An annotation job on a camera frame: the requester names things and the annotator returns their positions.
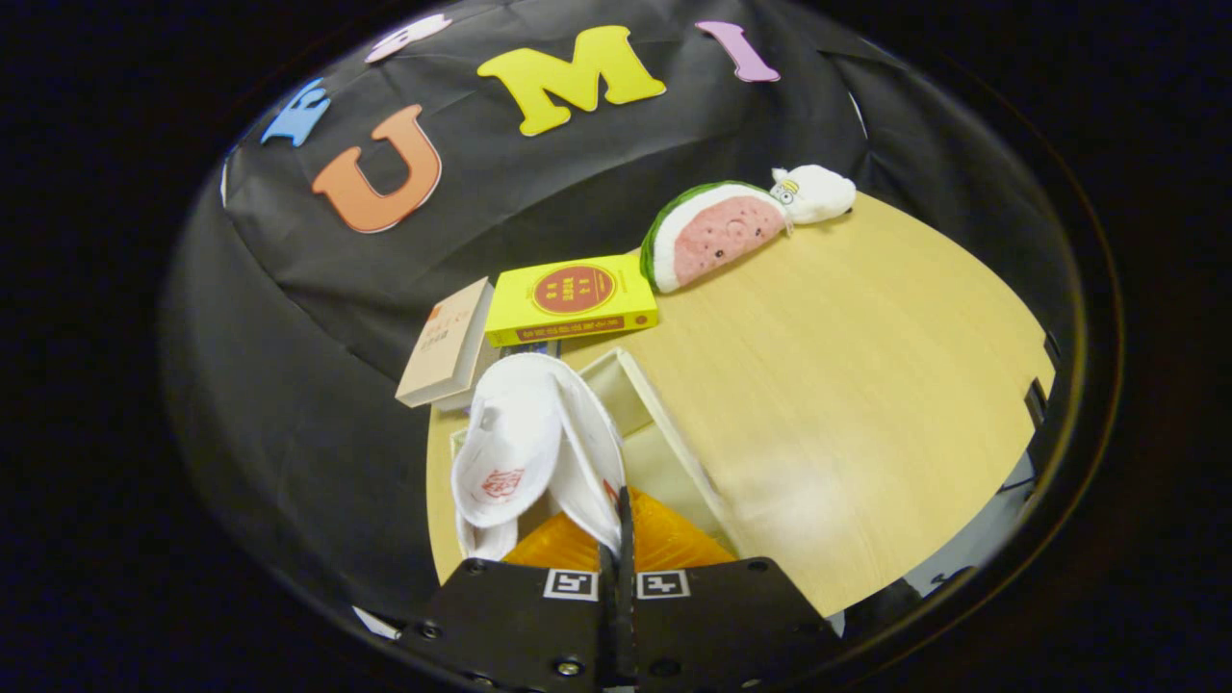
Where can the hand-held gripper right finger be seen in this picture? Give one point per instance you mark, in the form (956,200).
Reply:
(731,626)

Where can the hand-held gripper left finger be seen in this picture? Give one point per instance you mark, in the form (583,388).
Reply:
(510,626)

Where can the white canvas shoe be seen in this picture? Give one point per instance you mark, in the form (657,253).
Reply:
(515,443)

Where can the cream fabric storage box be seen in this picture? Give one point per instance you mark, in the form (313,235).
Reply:
(664,452)

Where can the white book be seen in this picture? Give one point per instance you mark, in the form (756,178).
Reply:
(478,380)

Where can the blue book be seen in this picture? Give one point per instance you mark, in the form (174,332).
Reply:
(542,348)

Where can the yellow book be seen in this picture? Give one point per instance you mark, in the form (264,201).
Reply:
(573,298)

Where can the watermelon slice plush toy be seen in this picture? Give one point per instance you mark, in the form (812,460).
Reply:
(717,236)

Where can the white plush toy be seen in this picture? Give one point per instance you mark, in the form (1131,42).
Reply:
(818,192)

